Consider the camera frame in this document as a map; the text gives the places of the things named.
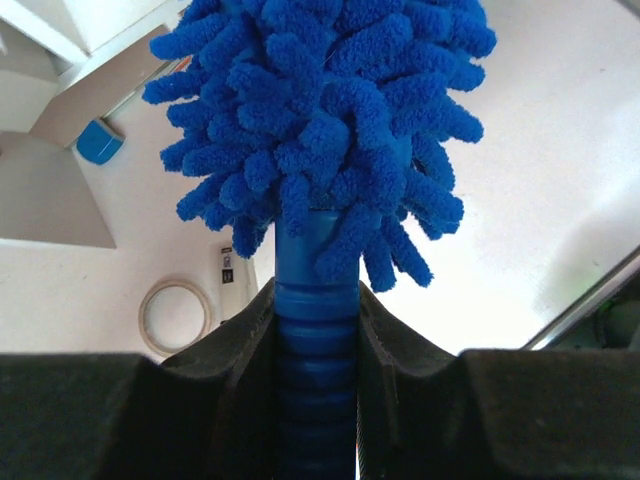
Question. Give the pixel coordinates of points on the white bookshelf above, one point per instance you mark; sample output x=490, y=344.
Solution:
x=86, y=33

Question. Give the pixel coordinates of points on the metal rail with mounts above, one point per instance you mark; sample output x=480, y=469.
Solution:
x=594, y=297

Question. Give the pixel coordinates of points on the white book support stand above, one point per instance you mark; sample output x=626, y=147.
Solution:
x=45, y=197

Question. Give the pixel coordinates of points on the blue microfiber duster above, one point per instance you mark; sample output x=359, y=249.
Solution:
x=324, y=122

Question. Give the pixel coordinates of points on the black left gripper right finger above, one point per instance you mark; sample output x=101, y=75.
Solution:
x=491, y=414

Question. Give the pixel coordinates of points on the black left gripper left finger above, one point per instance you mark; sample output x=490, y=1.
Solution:
x=204, y=413

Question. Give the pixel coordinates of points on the small blue box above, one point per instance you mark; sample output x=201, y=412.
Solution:
x=98, y=142

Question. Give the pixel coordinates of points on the grey black stapler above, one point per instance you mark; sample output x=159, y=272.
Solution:
x=234, y=278

